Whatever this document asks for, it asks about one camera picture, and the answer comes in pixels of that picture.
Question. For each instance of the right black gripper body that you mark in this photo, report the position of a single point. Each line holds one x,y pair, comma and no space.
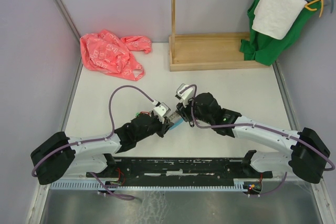
186,112

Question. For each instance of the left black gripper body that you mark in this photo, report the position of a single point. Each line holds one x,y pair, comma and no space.
156,126

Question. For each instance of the silver key holder blue handle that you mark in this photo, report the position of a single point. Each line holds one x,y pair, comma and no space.
176,119

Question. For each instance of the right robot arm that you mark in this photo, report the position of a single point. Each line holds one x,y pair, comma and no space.
300,152

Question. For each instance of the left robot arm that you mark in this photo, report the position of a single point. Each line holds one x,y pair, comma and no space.
61,156

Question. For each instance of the green shirt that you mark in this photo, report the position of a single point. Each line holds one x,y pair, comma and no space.
264,49

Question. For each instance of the pink patterned cloth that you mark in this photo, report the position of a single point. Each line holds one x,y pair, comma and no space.
106,53

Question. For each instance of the white towel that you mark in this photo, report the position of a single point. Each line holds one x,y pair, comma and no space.
274,18

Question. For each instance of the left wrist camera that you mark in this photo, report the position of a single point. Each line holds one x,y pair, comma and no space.
161,110

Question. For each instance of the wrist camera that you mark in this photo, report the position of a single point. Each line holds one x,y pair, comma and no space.
185,92
161,110

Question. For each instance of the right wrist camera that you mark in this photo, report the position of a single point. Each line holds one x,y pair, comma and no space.
185,92

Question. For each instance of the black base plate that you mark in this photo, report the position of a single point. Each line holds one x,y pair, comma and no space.
171,172

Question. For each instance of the wooden rack frame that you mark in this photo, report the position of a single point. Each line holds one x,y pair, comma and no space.
194,52

